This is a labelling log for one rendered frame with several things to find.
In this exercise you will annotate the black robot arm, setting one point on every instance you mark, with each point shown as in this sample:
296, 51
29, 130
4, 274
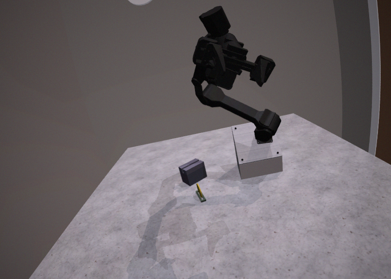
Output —
266, 122

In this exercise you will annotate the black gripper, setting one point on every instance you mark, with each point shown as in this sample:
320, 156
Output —
231, 54

